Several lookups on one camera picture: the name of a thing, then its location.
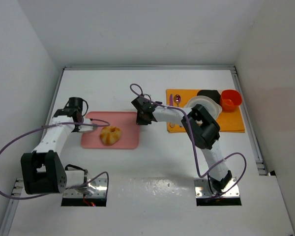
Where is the pink plastic tray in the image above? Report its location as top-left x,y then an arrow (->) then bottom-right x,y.
81,112 -> 140,149

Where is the golden knotted bread roll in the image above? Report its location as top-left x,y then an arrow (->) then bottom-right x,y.
99,126 -> 122,146

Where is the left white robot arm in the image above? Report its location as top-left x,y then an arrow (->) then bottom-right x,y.
21,97 -> 93,195

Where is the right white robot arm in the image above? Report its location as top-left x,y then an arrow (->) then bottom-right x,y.
131,96 -> 232,193

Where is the purple metallic spoon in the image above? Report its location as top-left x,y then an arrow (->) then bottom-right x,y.
169,93 -> 182,128

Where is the white plastic plate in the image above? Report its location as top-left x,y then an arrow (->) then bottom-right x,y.
184,95 -> 222,120

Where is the orange plastic cup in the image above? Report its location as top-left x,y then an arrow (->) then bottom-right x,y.
220,89 -> 242,112

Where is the orange placemat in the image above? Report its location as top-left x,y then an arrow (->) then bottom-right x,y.
166,89 -> 245,133

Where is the aluminium table frame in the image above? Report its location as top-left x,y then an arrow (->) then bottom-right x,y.
8,66 -> 290,236

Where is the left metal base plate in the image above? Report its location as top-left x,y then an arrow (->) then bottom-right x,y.
63,178 -> 107,199

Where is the metal base plate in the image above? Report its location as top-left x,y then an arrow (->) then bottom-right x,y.
194,177 -> 240,199
63,178 -> 107,199

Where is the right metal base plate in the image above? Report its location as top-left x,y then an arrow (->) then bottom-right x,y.
194,177 -> 240,199

